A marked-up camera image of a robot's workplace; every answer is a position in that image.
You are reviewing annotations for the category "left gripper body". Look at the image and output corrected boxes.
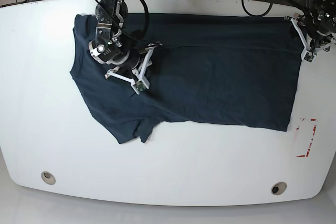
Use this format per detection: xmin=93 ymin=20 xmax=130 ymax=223
xmin=285 ymin=15 xmax=335 ymax=63

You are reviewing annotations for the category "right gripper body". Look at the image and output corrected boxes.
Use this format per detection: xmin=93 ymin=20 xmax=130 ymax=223
xmin=104 ymin=44 xmax=162 ymax=91

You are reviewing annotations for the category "dark blue t-shirt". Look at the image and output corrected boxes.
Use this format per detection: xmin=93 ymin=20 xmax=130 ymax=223
xmin=70 ymin=14 xmax=303 ymax=144

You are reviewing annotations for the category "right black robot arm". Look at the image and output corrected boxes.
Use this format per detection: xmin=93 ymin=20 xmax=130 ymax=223
xmin=89 ymin=0 xmax=161 ymax=94

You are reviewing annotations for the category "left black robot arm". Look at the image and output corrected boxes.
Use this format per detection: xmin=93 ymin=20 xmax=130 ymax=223
xmin=286 ymin=0 xmax=335 ymax=63

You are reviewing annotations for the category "red tape rectangle marking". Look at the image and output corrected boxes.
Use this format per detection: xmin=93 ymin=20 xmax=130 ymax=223
xmin=292 ymin=118 xmax=318 ymax=157

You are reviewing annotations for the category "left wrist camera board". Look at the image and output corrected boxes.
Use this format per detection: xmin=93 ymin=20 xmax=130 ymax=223
xmin=301 ymin=52 xmax=316 ymax=63

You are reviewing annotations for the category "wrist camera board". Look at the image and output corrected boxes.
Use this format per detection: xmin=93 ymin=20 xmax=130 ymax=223
xmin=132 ymin=81 xmax=150 ymax=95
xmin=301 ymin=52 xmax=316 ymax=63

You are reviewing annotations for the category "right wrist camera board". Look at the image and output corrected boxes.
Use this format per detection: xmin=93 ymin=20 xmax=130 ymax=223
xmin=132 ymin=81 xmax=150 ymax=95

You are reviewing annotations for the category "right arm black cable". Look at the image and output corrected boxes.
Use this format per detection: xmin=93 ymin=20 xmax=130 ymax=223
xmin=69 ymin=0 xmax=161 ymax=51

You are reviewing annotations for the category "left table cable grommet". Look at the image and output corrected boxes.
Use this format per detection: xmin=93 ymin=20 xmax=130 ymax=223
xmin=41 ymin=172 xmax=56 ymax=185

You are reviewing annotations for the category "table cable grommet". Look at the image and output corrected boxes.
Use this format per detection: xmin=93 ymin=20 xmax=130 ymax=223
xmin=271 ymin=182 xmax=287 ymax=196
xmin=41 ymin=172 xmax=56 ymax=185

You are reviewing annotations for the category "right table cable grommet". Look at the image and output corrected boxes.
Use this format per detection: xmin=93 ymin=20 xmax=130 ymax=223
xmin=271 ymin=182 xmax=287 ymax=196

